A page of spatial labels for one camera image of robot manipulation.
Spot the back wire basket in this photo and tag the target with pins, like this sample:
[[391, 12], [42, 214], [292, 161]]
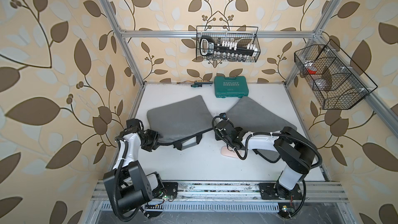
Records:
[[242, 35]]

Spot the red item in basket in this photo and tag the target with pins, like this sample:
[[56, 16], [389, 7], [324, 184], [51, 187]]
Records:
[[311, 69]]

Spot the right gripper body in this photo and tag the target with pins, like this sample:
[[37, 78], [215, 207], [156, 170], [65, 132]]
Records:
[[218, 136]]

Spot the aluminium frame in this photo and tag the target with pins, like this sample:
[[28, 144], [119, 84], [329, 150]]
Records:
[[360, 144]]

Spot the small circuit board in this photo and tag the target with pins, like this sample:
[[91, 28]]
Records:
[[285, 212]]

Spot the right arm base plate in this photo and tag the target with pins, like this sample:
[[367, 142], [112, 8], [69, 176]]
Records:
[[274, 191]]

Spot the pink computer mouse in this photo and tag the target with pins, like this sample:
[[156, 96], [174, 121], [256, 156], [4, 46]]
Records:
[[228, 153]]

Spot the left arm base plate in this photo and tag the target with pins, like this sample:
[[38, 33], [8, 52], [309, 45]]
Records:
[[169, 191]]

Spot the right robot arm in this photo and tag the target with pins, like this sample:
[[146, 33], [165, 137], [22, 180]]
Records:
[[299, 154]]

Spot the right wire basket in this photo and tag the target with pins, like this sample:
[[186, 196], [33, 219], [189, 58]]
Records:
[[341, 82]]

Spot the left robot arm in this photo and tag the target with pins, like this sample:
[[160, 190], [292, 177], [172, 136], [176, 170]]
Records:
[[127, 186]]

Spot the wire basket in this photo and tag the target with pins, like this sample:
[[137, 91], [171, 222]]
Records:
[[242, 35], [341, 82]]

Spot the white slotted cable duct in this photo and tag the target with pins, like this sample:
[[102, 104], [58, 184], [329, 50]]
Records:
[[223, 207]]

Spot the green tool case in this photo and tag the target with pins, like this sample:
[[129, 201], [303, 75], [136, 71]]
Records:
[[230, 87]]

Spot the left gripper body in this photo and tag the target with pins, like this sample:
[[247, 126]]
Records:
[[148, 139]]

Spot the grey laptop bag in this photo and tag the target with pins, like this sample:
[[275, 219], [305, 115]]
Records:
[[181, 124], [253, 117]]

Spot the black screwdriver bit holder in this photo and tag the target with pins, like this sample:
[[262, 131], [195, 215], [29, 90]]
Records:
[[201, 83]]

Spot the black socket rail set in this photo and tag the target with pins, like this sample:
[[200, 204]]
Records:
[[211, 46]]

